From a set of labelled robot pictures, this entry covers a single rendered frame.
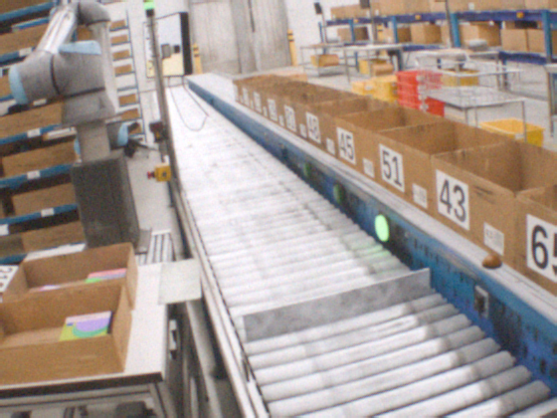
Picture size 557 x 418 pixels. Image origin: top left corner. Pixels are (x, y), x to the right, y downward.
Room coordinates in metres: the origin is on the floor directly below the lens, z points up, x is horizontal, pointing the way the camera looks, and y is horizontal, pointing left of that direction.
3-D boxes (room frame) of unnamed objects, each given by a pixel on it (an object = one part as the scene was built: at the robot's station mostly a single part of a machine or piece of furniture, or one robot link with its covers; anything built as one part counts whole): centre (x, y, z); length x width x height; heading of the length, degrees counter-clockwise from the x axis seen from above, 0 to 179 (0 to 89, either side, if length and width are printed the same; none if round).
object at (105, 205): (1.99, 0.59, 0.91); 0.26 x 0.26 x 0.33; 6
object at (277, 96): (3.20, -0.20, 0.96); 0.39 x 0.29 x 0.17; 11
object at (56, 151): (2.90, 1.15, 0.99); 0.40 x 0.30 x 0.10; 98
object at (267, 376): (1.11, -0.14, 0.72); 0.52 x 0.05 x 0.05; 101
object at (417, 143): (1.66, -0.50, 0.96); 0.39 x 0.29 x 0.17; 11
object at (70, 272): (1.55, 0.62, 0.80); 0.38 x 0.28 x 0.10; 97
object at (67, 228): (2.91, 1.14, 0.59); 0.40 x 0.30 x 0.10; 99
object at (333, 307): (1.27, -0.11, 0.76); 0.46 x 0.01 x 0.09; 101
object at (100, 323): (1.25, 0.50, 0.79); 0.19 x 0.14 x 0.02; 6
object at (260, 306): (1.43, -0.08, 0.72); 0.52 x 0.05 x 0.05; 101
